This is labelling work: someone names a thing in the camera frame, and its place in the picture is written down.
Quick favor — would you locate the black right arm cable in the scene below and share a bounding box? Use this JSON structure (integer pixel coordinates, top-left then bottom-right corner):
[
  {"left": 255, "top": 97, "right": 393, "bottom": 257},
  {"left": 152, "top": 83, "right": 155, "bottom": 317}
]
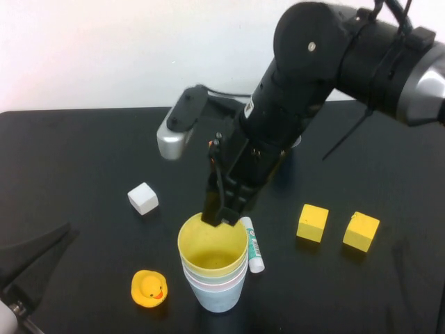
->
[{"left": 368, "top": 0, "right": 415, "bottom": 39}]

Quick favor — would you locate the pink plastic cup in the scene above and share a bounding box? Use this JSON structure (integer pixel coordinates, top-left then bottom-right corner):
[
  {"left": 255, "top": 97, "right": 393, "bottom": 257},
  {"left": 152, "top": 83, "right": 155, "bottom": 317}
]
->
[{"left": 183, "top": 269, "right": 250, "bottom": 292}]

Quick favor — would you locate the white green glue stick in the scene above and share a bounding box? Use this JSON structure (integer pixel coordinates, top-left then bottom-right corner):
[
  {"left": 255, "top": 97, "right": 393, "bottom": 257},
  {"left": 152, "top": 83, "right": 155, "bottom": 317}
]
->
[{"left": 242, "top": 216, "right": 266, "bottom": 273}]

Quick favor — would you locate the yellow foam cube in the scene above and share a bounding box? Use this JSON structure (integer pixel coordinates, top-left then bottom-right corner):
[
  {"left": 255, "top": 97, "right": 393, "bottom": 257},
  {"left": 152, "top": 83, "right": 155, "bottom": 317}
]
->
[
  {"left": 296, "top": 204, "right": 330, "bottom": 244},
  {"left": 342, "top": 211, "right": 380, "bottom": 252}
]

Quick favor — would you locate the right wrist camera black silver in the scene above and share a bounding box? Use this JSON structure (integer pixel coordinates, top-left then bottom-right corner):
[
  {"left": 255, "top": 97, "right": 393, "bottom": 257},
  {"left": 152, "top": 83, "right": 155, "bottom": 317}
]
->
[{"left": 156, "top": 84, "right": 209, "bottom": 161}]

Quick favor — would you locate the black right camera cable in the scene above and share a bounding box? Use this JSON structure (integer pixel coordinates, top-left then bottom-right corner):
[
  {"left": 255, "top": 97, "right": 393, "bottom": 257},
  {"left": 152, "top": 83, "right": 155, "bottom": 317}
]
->
[{"left": 204, "top": 86, "right": 253, "bottom": 100}]

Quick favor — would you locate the yellow plastic cup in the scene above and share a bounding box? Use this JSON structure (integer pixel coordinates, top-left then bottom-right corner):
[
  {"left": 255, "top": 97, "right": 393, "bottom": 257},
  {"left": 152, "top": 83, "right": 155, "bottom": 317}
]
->
[{"left": 177, "top": 211, "right": 250, "bottom": 276}]

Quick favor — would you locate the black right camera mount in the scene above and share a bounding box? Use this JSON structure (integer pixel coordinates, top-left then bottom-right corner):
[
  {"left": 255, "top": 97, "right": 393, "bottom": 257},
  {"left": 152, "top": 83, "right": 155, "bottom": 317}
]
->
[{"left": 200, "top": 96, "right": 245, "bottom": 135}]

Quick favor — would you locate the yellow rubber duck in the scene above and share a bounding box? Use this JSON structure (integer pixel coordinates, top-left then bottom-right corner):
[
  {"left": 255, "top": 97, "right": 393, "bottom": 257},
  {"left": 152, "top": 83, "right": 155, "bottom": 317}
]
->
[{"left": 131, "top": 269, "right": 170, "bottom": 308}]

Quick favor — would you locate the light blue plastic cup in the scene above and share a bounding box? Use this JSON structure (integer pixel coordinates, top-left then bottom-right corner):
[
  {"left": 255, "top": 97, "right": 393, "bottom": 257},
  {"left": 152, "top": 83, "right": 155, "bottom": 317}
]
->
[{"left": 187, "top": 274, "right": 249, "bottom": 313}]

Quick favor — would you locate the white foam cube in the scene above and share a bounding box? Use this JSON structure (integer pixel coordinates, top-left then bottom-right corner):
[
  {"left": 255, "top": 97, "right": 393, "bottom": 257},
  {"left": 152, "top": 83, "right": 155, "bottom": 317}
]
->
[{"left": 127, "top": 182, "right": 161, "bottom": 216}]

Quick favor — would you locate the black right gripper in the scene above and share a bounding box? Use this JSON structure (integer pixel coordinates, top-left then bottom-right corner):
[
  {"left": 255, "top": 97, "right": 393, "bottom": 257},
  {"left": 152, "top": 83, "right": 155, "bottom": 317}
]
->
[{"left": 202, "top": 130, "right": 289, "bottom": 228}]

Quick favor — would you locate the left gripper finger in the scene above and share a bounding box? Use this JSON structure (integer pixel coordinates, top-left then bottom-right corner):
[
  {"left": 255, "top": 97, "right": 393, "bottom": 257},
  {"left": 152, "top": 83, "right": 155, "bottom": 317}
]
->
[
  {"left": 0, "top": 222, "right": 72, "bottom": 283},
  {"left": 0, "top": 228, "right": 81, "bottom": 304}
]

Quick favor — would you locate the green plastic cup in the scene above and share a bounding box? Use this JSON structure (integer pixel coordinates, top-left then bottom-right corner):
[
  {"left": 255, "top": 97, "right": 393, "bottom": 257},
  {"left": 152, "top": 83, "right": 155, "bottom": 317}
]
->
[{"left": 181, "top": 259, "right": 250, "bottom": 283}]

